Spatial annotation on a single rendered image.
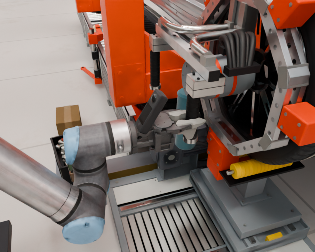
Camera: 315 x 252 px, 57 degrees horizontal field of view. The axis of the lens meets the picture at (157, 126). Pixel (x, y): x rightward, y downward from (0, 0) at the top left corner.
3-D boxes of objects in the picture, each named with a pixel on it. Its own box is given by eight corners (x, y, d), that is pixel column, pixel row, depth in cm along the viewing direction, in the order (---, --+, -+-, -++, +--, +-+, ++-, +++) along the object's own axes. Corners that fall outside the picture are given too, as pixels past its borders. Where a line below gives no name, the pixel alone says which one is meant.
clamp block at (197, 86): (224, 94, 77) (227, 75, 73) (192, 99, 74) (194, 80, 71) (215, 85, 80) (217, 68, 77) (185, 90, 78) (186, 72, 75)
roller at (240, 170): (297, 167, 114) (301, 156, 111) (230, 184, 107) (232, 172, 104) (287, 157, 119) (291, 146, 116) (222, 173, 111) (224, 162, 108)
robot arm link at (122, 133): (107, 114, 77) (114, 135, 70) (125, 111, 78) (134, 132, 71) (110, 141, 82) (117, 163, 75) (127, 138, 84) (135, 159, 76)
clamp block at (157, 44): (177, 50, 103) (178, 35, 100) (153, 53, 101) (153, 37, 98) (172, 45, 107) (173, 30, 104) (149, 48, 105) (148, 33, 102)
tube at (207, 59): (272, 58, 76) (282, 17, 70) (205, 68, 71) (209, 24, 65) (237, 38, 90) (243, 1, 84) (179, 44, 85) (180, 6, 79)
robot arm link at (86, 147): (65, 152, 80) (58, 122, 74) (111, 144, 83) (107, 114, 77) (67, 175, 72) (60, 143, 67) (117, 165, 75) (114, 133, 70)
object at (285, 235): (304, 239, 133) (311, 226, 127) (235, 263, 124) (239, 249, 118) (245, 167, 172) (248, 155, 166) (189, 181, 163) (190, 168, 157)
